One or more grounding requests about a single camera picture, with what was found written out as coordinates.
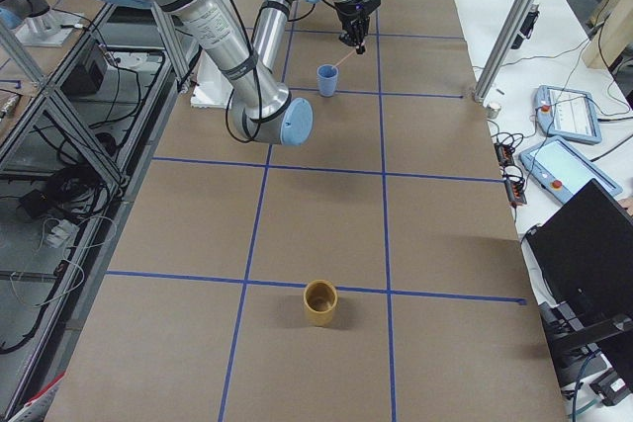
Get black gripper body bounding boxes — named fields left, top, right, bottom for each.
left=338, top=12, right=370, bottom=44

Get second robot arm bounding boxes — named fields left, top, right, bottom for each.
left=1, top=0, right=50, bottom=30

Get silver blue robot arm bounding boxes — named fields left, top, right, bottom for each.
left=101, top=0, right=381, bottom=146

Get blue plastic cup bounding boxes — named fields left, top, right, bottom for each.
left=316, top=64, right=339, bottom=97

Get yellow wooden cup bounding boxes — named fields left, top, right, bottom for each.
left=303, top=280, right=338, bottom=327

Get black power strip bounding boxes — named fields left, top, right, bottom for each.
left=494, top=142, right=527, bottom=208

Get teach pendant far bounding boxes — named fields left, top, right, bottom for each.
left=534, top=85, right=602, bottom=144

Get teach pendant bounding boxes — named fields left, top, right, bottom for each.
left=519, top=136, right=622, bottom=204
left=534, top=85, right=602, bottom=144

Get teach pendant near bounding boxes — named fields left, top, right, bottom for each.
left=519, top=136, right=622, bottom=204

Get blue tape grid lines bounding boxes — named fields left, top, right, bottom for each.
left=87, top=0, right=538, bottom=421

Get black laptop monitor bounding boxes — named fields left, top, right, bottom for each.
left=527, top=179, right=632, bottom=384

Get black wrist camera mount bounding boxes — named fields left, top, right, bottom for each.
left=334, top=0, right=382, bottom=23

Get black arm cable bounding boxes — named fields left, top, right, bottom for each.
left=225, top=0, right=347, bottom=143

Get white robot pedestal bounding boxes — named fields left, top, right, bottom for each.
left=190, top=51, right=232, bottom=109

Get aluminium frame post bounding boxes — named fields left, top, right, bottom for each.
left=473, top=0, right=534, bottom=104

